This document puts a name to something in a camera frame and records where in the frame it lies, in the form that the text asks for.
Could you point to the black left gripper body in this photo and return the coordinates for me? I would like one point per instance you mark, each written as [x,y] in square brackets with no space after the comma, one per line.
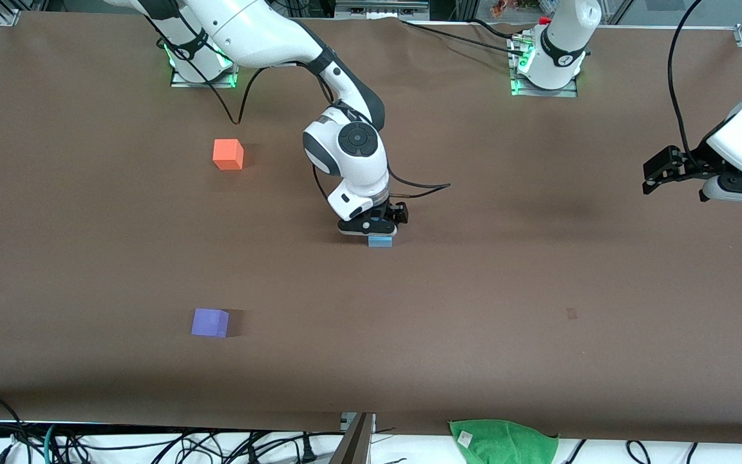
[694,162]

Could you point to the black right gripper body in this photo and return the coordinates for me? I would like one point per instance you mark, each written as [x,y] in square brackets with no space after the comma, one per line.
[397,211]

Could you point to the light blue foam block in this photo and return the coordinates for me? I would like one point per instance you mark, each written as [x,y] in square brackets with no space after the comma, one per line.
[380,242]

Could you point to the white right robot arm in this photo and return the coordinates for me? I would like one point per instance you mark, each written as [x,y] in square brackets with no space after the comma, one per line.
[248,32]

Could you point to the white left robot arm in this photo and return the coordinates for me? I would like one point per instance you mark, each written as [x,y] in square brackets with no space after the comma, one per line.
[564,38]

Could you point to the orange foam block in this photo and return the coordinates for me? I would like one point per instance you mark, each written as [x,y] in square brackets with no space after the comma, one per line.
[226,154]

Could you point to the purple foam block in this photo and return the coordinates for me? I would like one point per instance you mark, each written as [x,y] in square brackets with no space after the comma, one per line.
[209,322]

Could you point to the brown table cover sheet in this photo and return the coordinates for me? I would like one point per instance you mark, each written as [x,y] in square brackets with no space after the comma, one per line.
[474,322]

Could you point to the green cloth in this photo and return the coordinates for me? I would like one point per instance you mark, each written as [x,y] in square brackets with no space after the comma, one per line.
[506,444]

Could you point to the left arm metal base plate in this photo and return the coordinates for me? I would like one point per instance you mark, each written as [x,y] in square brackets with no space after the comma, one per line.
[538,93]

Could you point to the aluminium frame rail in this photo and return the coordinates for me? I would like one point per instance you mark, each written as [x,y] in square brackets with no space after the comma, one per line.
[380,8]

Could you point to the grey metal post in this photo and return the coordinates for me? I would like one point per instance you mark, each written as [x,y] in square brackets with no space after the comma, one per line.
[355,444]

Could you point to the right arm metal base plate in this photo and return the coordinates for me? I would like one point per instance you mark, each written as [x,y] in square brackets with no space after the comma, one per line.
[184,84]

